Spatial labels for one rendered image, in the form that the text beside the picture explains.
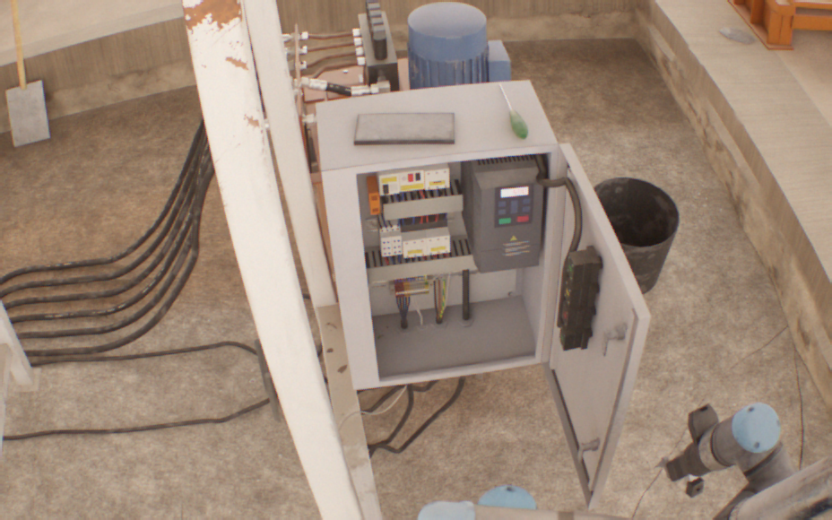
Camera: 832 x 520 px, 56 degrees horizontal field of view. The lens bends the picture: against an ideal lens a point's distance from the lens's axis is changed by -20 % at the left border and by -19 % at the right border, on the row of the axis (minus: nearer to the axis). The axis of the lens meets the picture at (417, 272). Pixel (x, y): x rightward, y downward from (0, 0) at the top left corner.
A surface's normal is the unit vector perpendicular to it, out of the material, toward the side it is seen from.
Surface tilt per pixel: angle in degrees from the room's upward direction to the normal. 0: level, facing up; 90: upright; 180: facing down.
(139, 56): 90
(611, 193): 81
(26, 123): 70
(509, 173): 25
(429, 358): 0
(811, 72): 0
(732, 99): 0
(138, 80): 90
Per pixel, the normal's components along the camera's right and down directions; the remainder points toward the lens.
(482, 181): 0.03, -0.32
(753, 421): 0.17, -0.46
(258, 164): 0.14, 0.59
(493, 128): -0.04, -0.69
